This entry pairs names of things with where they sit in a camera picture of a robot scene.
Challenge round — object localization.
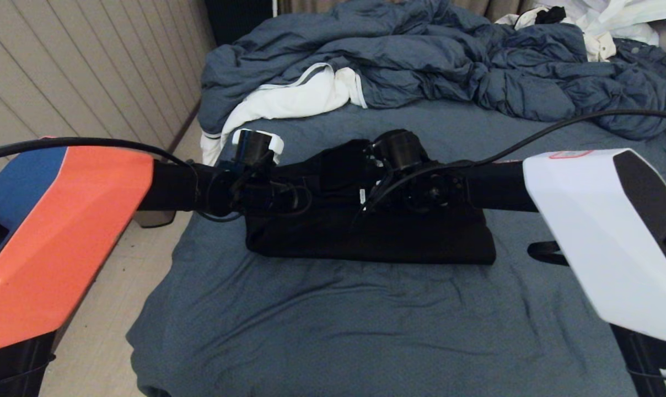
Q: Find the black zip hoodie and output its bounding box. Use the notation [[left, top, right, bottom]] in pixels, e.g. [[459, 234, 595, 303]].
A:
[[245, 130, 497, 265]]

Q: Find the white clothes pile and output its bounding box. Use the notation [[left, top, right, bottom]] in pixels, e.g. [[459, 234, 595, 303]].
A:
[[496, 0, 666, 47]]

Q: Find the brown trash bin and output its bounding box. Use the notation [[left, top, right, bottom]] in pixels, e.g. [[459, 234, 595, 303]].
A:
[[133, 210, 176, 228]]

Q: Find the rumpled blue duvet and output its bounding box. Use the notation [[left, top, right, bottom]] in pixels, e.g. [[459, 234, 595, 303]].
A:
[[198, 0, 666, 140]]

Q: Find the blue bed sheet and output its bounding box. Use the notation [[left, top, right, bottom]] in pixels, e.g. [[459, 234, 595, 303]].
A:
[[126, 99, 666, 397]]

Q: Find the black furniture piece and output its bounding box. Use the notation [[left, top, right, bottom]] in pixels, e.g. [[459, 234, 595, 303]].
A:
[[203, 0, 276, 47]]

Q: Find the beige curtain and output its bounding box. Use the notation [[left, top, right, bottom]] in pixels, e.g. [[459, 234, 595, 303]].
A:
[[278, 0, 538, 24]]

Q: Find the small black garment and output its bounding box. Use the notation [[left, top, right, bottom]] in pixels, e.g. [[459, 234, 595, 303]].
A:
[[534, 7, 568, 25]]

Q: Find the cream garment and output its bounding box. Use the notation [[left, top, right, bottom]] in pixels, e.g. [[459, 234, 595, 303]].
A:
[[584, 32, 616, 62]]

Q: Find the blue denim garment with buttons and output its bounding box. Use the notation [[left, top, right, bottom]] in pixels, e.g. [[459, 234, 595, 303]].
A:
[[613, 37, 666, 89]]

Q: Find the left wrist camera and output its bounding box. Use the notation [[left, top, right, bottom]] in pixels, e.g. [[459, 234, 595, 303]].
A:
[[217, 128, 285, 171]]

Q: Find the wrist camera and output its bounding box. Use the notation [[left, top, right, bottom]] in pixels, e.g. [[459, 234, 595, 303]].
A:
[[366, 130, 430, 171], [217, 128, 285, 171]]

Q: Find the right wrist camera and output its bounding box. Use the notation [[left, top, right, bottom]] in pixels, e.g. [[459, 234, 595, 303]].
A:
[[366, 130, 430, 171]]

